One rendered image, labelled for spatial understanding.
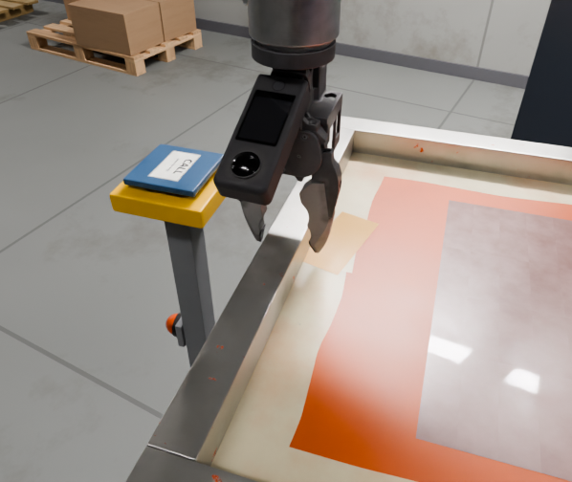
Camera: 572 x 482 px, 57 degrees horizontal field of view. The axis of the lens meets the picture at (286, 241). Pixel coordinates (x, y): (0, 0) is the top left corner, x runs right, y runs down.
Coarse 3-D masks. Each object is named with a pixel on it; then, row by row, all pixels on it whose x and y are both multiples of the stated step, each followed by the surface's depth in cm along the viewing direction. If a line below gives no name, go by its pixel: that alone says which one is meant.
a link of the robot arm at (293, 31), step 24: (264, 0) 39; (288, 0) 39; (312, 0) 39; (336, 0) 40; (264, 24) 41; (288, 24) 40; (312, 24) 40; (336, 24) 42; (288, 48) 41; (312, 48) 42
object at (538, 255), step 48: (384, 192) 67; (432, 192) 67; (480, 192) 67; (384, 240) 59; (432, 240) 59; (480, 240) 59; (528, 240) 59; (432, 288) 53; (480, 288) 53; (528, 288) 53
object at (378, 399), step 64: (384, 320) 50; (448, 320) 50; (512, 320) 50; (320, 384) 44; (384, 384) 44; (448, 384) 44; (512, 384) 44; (320, 448) 40; (384, 448) 40; (448, 448) 40; (512, 448) 40
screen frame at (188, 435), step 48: (384, 144) 73; (432, 144) 71; (480, 144) 69; (528, 144) 69; (288, 240) 54; (240, 288) 48; (288, 288) 52; (240, 336) 44; (192, 384) 40; (240, 384) 42; (192, 432) 37; (144, 480) 34; (192, 480) 34; (240, 480) 34
